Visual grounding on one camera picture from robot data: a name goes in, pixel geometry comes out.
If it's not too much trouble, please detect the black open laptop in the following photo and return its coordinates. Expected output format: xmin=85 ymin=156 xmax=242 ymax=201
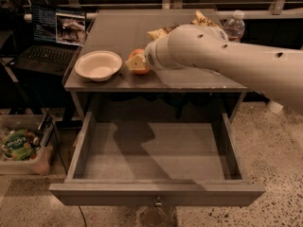
xmin=14 ymin=4 xmax=86 ymax=76

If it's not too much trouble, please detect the metal drawer knob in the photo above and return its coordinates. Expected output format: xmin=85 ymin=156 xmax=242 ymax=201
xmin=154 ymin=197 xmax=163 ymax=207

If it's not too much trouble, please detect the orange fruit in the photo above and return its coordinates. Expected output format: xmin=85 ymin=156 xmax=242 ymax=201
xmin=129 ymin=49 xmax=150 ymax=75

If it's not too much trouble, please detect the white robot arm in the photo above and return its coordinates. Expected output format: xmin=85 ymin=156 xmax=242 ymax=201
xmin=126 ymin=24 xmax=303 ymax=114

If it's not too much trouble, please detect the green snack bag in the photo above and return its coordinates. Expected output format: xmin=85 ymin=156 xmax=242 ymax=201
xmin=2 ymin=130 xmax=35 ymax=161

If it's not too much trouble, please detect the grey cabinet with counter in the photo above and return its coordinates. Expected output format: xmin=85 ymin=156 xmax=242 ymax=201
xmin=64 ymin=9 xmax=249 ymax=118

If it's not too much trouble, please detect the clear plastic water bottle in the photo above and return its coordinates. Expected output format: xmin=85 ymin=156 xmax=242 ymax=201
xmin=223 ymin=10 xmax=245 ymax=43

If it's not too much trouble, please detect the white paper bowl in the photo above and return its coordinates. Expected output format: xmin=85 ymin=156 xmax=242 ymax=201
xmin=74 ymin=50 xmax=122 ymax=82

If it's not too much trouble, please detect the black floor cable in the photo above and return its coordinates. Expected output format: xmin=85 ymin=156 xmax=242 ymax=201
xmin=41 ymin=111 xmax=88 ymax=227

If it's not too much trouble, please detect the grey open top drawer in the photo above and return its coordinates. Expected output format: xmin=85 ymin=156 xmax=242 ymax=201
xmin=49 ymin=113 xmax=265 ymax=206

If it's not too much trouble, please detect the yellow brown chip bag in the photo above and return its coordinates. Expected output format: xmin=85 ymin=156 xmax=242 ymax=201
xmin=147 ymin=10 xmax=222 ymax=41

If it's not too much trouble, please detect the clear plastic storage bin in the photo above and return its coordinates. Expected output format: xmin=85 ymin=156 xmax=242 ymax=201
xmin=0 ymin=114 xmax=58 ymax=175

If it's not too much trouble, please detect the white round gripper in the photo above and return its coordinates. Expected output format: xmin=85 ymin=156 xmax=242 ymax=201
xmin=126 ymin=37 xmax=177 ymax=71

